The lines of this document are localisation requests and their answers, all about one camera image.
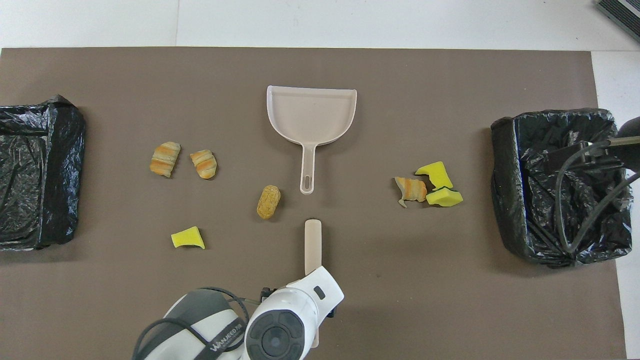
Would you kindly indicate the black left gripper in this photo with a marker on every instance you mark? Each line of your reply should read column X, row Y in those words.
column 267, row 295

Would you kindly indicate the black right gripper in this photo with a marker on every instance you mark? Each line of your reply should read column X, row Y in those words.
column 631, row 147

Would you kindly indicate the beige hand brush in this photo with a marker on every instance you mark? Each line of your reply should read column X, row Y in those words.
column 313, row 245

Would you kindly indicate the brown oval bread roll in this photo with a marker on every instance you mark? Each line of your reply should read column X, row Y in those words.
column 268, row 201

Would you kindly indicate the small yellow sponge piece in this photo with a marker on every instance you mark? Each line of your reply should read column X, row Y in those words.
column 187, row 238

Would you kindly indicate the yellow sponge with green edge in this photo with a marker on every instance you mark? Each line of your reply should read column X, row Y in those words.
column 444, row 198

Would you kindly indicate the plain yellow sponge piece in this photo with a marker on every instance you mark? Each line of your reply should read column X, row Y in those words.
column 437, row 174

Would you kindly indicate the torn striped bread piece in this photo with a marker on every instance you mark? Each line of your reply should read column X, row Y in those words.
column 412, row 190

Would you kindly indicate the beige plastic dustpan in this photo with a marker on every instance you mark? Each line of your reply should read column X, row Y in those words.
column 310, row 115

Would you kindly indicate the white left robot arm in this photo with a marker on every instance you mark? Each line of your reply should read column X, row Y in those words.
column 300, row 300

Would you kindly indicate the wrinkled black bag bin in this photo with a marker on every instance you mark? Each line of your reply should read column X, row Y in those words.
column 505, row 175

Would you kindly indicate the empty-start bin with black bag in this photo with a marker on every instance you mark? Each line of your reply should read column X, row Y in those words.
column 65, row 150

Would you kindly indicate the brown table mat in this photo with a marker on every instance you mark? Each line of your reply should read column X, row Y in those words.
column 150, row 300

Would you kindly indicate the grey ribbed device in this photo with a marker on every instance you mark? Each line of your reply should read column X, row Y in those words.
column 622, row 12

